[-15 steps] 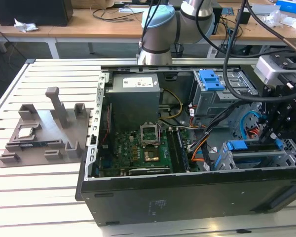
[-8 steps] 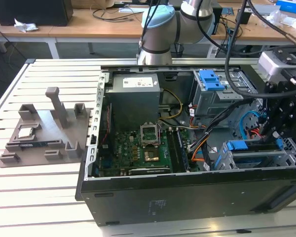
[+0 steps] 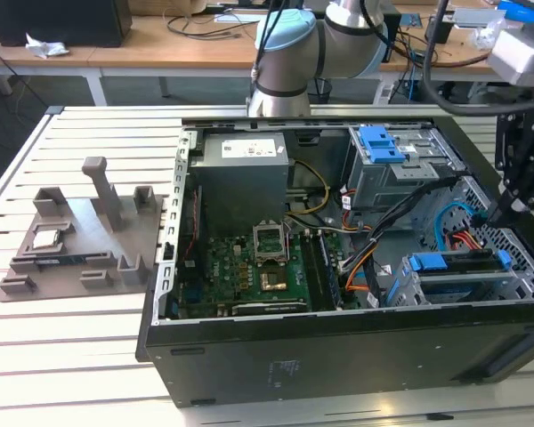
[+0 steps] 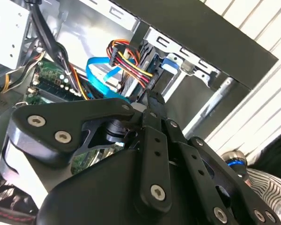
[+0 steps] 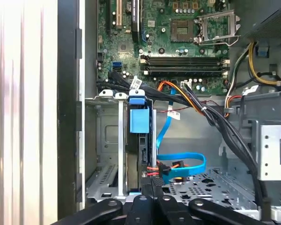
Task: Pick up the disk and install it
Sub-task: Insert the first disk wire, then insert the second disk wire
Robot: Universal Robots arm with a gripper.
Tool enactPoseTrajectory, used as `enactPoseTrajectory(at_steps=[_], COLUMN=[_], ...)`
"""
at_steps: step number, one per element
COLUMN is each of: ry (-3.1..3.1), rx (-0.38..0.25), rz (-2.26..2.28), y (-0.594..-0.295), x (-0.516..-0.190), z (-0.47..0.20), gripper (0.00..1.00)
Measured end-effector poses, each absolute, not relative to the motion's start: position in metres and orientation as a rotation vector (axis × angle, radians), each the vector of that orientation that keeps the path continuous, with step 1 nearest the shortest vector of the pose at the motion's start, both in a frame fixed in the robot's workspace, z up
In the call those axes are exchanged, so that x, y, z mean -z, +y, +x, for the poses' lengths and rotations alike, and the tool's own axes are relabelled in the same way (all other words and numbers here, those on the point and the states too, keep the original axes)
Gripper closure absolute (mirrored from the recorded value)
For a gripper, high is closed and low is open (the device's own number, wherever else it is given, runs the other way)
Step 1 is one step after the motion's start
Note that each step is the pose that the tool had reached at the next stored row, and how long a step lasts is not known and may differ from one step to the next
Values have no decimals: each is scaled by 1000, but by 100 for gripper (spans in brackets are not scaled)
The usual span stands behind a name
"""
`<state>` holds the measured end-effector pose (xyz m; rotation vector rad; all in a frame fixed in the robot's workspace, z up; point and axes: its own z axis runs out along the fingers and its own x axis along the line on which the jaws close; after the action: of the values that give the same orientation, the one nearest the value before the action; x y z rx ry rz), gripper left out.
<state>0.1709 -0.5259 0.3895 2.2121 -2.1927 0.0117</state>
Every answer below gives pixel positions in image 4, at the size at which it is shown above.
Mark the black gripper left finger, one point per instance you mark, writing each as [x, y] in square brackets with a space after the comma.
[61, 114]

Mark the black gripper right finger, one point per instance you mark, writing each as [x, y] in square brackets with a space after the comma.
[194, 152]

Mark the hard disk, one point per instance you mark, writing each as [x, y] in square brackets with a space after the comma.
[168, 64]

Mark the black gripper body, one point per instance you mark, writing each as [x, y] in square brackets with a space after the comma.
[96, 192]

